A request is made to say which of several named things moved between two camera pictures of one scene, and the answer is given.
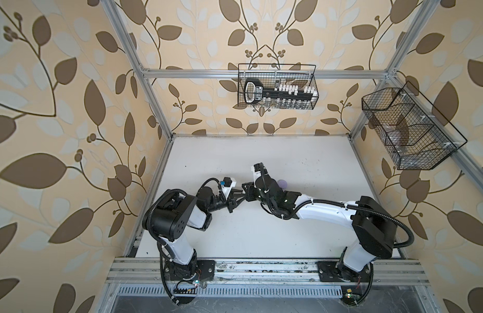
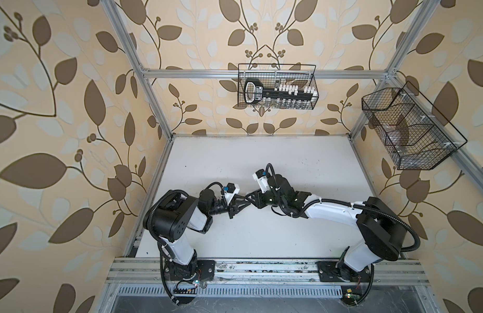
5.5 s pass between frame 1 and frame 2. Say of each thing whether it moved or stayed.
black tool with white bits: stayed
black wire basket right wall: stayed
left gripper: moved
